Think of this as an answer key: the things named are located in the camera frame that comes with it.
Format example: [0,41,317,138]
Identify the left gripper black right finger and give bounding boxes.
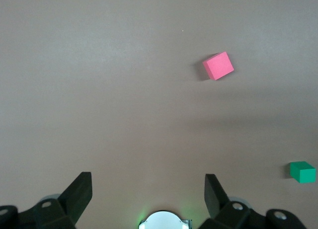
[198,173,308,229]

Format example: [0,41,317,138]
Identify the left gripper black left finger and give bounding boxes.
[0,171,93,229]

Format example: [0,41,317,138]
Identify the green foam cube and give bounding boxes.
[289,161,317,184]

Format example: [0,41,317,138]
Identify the brown table cover mat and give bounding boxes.
[0,0,318,229]

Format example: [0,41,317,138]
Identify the pink foam cube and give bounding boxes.
[202,51,235,81]

